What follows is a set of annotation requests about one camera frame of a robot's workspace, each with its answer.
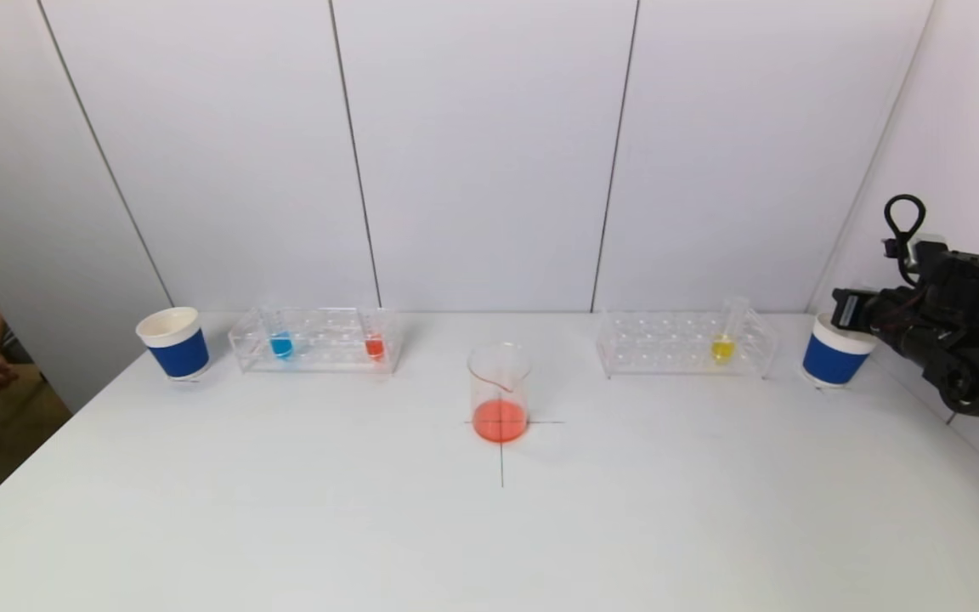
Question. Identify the test tube with red pigment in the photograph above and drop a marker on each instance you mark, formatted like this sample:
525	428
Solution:
375	347

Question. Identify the test tube with yellow pigment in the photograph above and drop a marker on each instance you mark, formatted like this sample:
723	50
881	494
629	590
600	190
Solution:
721	348

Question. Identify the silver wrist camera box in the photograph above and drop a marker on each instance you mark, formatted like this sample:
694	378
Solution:
931	259

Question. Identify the clear glass beaker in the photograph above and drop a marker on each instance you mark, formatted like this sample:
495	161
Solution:
500	416

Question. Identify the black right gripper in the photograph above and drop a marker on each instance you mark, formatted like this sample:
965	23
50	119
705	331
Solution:
847	309

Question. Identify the blue and white paper cup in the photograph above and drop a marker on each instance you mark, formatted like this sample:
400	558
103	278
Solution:
179	353
829	361

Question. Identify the clear acrylic test tube rack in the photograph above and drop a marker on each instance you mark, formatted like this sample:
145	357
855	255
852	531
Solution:
668	353
328	353

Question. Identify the test tube with blue pigment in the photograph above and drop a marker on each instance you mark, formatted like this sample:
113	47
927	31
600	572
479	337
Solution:
281	346

